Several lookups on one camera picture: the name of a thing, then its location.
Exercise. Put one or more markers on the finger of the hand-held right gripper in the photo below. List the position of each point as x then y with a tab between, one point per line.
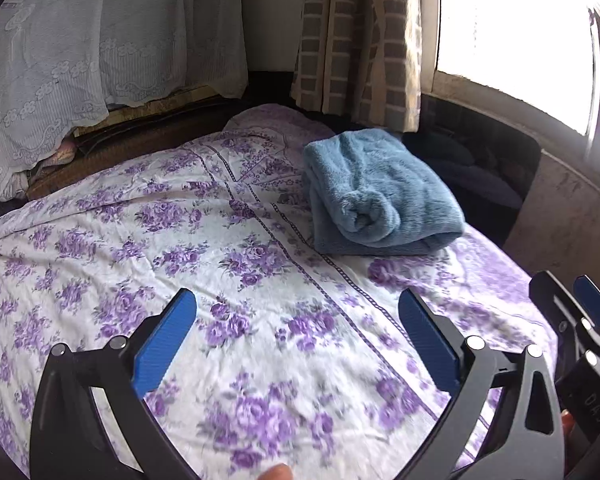
597	302
555	295

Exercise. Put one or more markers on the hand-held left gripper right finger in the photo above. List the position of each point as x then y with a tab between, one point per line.
427	345

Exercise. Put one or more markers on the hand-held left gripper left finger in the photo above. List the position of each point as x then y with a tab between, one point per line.
162	345

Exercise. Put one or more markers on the blue fleece jacket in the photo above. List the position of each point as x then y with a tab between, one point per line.
380	185

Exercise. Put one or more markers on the person's right hand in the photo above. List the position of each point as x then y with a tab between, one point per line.
568	425

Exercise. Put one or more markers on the person's left hand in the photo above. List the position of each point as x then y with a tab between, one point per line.
275	472

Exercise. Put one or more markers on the purple floral bedsheet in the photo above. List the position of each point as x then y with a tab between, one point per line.
130	235

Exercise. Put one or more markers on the dark cloth heap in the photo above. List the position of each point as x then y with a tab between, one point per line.
480	175

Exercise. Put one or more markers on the stack of brown blankets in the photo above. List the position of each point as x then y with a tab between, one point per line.
155	130

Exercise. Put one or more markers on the pink blanket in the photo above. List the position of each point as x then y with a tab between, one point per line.
65	151

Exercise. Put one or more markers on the window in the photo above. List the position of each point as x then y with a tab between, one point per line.
505	25

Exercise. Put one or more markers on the white lace cloth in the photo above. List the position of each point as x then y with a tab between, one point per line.
80	50

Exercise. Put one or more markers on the checked curtain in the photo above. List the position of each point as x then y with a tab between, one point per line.
350	45

